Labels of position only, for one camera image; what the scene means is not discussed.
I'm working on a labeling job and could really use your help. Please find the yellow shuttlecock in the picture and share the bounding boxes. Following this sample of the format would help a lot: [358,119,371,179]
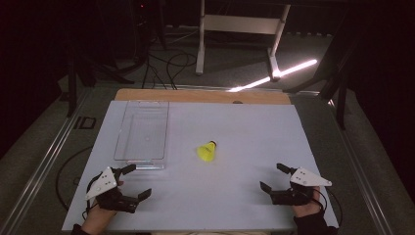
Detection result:
[196,140,218,164]

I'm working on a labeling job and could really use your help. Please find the black floor cables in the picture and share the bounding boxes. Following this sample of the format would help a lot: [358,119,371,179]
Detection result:
[142,51,198,91]

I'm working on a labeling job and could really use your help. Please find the metal floor rail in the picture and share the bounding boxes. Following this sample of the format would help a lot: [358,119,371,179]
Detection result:
[0,88,96,235]
[326,97,394,235]

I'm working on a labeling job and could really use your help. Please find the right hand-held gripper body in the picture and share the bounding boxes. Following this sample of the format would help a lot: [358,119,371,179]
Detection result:
[271,166,333,207]

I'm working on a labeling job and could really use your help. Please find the person's right hand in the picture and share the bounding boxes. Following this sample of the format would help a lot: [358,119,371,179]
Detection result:
[293,186,323,218]

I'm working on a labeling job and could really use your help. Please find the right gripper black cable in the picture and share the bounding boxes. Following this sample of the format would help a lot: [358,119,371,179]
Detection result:
[313,186,345,228]

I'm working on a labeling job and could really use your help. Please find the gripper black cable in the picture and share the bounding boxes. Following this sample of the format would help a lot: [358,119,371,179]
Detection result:
[81,171,103,220]
[313,186,345,228]

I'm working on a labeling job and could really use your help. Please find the white table mat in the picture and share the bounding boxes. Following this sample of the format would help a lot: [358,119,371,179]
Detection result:
[61,100,340,233]

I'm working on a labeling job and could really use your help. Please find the person's left hand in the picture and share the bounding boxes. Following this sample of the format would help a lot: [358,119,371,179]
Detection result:
[81,201,118,235]

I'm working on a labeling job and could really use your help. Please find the white metal stand frame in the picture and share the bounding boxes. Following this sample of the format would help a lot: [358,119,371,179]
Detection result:
[195,0,292,82]

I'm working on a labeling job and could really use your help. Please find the black metal stand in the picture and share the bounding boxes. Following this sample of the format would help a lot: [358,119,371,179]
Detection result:
[283,19,363,131]
[64,42,99,118]

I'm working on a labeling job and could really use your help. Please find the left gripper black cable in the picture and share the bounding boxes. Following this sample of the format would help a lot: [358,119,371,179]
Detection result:
[81,171,103,220]

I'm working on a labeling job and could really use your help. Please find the black looped floor cable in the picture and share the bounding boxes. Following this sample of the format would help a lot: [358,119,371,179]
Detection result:
[54,145,94,212]

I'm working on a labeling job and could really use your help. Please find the black rectangular floor plate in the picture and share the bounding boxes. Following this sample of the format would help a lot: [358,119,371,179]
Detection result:
[72,116,98,130]

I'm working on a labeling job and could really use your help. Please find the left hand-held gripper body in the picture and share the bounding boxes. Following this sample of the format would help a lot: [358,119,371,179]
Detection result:
[85,166,140,214]

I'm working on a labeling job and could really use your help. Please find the clear plastic tray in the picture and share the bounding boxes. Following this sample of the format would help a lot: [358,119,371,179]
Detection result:
[113,100,171,171]

